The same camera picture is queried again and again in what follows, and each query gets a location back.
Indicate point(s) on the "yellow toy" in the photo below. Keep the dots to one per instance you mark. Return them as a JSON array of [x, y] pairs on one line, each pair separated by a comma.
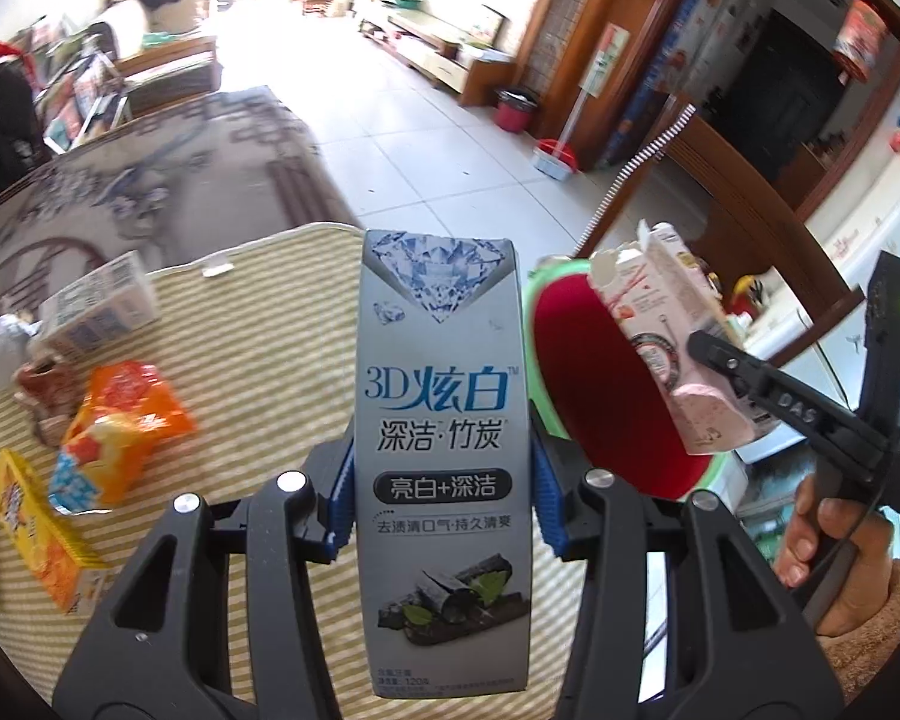
[[746, 296]]

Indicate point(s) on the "orange snack bag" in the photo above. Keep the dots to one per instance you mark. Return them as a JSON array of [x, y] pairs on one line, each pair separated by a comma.
[[120, 427]]

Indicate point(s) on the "low television cabinet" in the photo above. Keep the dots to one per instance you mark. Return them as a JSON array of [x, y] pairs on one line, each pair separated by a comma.
[[435, 52]]

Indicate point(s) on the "white spiral wrap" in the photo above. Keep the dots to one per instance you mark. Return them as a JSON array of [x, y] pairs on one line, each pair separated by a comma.
[[634, 165]]

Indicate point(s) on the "grey toothpaste box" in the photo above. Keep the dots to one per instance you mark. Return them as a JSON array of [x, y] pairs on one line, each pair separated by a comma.
[[442, 390]]

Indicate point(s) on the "wooden sofa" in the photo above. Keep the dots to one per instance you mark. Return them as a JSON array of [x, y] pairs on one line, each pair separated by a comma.
[[172, 75]]

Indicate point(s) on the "black clothing pile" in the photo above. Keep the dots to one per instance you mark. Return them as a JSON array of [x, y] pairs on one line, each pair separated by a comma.
[[4, 127]]

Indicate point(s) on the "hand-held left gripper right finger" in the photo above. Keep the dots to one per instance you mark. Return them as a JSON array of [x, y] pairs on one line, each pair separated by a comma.
[[547, 499]]

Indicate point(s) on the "green striped table mat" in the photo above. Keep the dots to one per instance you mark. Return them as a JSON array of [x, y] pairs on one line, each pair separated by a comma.
[[270, 360]]

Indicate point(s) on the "pink milk carton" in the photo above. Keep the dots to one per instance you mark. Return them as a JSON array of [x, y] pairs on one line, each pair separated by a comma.
[[671, 300]]

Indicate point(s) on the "white and blue carton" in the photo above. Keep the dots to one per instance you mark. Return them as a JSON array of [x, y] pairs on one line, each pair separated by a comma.
[[97, 304]]

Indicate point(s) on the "blue and red dustpan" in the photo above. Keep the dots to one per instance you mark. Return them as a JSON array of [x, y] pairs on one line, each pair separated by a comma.
[[555, 157]]

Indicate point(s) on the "yellow snack box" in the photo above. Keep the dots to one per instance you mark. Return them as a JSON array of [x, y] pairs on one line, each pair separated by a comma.
[[41, 532]]

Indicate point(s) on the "white wall sign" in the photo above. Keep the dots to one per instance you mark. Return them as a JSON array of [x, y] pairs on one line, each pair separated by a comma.
[[606, 60]]

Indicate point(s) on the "small red waste bin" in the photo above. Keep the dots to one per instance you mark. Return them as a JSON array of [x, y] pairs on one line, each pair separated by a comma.
[[514, 112]]

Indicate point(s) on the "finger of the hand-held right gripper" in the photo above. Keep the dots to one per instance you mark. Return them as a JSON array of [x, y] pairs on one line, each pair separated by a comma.
[[787, 399]]

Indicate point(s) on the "black and white cloth pile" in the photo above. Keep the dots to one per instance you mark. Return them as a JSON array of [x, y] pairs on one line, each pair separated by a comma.
[[146, 0]]

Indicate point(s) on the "red hanging ornament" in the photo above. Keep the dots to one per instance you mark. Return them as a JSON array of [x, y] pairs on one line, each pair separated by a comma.
[[859, 41]]

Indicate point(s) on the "crumpled white wrapper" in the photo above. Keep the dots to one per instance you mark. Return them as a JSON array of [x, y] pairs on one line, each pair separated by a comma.
[[9, 349]]

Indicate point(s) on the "rack of magazines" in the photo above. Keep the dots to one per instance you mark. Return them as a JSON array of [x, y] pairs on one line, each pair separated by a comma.
[[82, 101]]

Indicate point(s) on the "red bin with green rim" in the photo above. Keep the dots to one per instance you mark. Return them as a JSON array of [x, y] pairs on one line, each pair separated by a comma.
[[607, 390]]

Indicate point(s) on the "brown wooden chair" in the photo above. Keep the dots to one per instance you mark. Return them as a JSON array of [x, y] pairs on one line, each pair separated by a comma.
[[750, 180]]

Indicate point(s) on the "person's right hand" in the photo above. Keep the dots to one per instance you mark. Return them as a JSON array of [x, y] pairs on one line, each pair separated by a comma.
[[847, 570]]

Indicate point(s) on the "person's right forearm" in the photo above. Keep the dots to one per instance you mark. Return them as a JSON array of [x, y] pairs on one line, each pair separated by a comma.
[[892, 634]]

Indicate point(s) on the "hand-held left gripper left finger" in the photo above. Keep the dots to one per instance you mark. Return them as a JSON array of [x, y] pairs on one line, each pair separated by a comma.
[[340, 499]]

